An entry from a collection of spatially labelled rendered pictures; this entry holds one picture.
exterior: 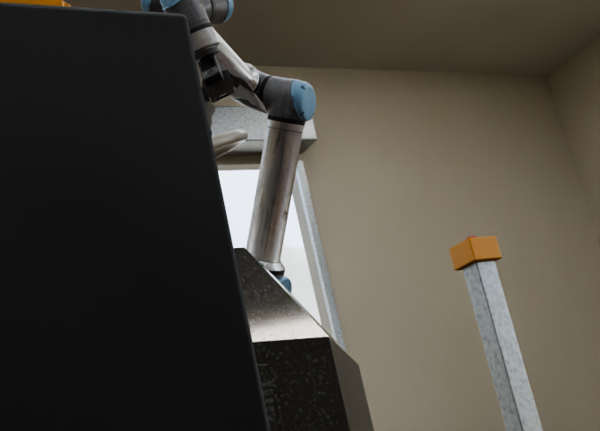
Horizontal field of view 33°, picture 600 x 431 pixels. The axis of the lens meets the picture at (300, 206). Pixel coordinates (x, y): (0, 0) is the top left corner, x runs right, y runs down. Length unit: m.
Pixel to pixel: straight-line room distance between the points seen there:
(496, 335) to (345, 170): 5.23
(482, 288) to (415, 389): 4.79
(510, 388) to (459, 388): 5.04
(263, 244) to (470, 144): 6.42
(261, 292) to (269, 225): 1.32
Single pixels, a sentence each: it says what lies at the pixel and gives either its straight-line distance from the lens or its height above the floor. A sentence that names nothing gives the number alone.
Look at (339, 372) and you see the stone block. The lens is 1.60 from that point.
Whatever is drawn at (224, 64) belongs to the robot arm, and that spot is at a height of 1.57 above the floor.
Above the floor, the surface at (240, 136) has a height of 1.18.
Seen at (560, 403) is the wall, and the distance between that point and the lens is 8.96.
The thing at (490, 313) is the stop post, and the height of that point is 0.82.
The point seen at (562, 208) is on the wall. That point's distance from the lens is 9.71.
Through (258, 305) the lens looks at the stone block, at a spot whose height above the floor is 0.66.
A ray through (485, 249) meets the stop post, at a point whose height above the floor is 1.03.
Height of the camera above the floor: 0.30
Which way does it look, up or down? 18 degrees up
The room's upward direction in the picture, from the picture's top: 13 degrees counter-clockwise
